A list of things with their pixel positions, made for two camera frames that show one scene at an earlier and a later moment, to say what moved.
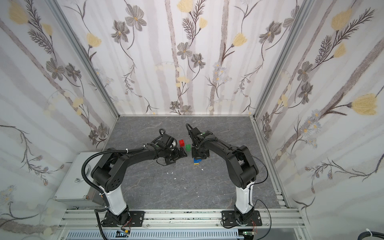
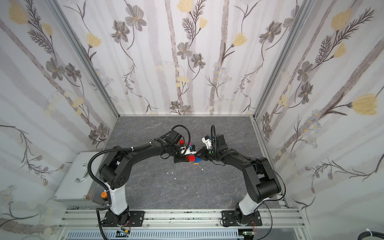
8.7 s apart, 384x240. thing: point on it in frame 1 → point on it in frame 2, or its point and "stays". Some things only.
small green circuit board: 122,233 stays
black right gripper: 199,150 → 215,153
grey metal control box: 73,187 stays
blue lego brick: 197,161 stays
